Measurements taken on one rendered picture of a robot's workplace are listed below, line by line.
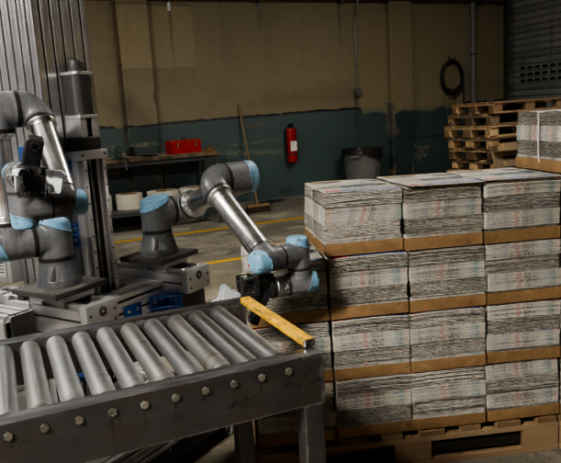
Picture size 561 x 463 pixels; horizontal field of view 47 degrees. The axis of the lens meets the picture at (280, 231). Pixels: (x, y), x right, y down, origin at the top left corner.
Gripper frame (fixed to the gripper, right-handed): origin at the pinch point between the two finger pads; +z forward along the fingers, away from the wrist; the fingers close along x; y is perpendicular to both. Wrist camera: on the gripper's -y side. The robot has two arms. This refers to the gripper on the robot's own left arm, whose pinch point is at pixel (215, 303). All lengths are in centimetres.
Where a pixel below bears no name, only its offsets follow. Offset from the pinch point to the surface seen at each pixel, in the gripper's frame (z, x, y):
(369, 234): -60, -5, 14
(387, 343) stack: -64, -2, -27
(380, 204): -64, -4, 24
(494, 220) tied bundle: -103, 10, 15
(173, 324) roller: 18.6, 20.7, 2.6
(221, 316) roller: 5.2, 22.3, 2.9
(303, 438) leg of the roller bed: 0, 62, -17
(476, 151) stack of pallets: -506, -476, -7
